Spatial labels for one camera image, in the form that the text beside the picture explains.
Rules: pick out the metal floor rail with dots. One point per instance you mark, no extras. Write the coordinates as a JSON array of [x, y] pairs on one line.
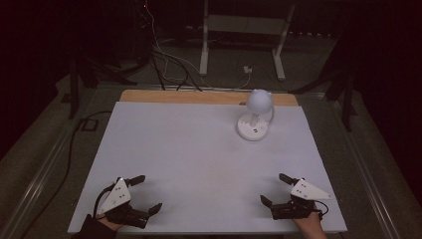
[[365, 169], [36, 181]]

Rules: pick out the person's right hand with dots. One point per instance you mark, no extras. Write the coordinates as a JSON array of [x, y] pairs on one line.
[[310, 223]]

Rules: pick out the white plug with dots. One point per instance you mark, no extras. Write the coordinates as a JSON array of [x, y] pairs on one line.
[[247, 69]]

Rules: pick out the person's left hand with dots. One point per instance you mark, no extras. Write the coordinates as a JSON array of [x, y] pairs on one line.
[[112, 224]]

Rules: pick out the white table mat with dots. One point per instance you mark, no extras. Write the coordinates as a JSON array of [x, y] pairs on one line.
[[199, 159]]

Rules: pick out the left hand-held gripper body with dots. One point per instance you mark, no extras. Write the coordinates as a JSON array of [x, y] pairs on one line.
[[116, 197]]

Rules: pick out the black tripod stand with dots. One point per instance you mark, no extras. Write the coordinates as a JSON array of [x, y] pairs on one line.
[[341, 89]]

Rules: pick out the white desk lamp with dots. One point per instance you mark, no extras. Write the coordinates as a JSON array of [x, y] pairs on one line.
[[254, 116]]

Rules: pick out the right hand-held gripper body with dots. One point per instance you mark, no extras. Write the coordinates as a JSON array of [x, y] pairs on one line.
[[298, 200]]

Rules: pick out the black floor plate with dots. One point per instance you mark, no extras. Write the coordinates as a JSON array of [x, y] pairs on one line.
[[89, 124]]

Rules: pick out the white metal stand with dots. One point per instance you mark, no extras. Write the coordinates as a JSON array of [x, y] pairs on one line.
[[244, 25]]

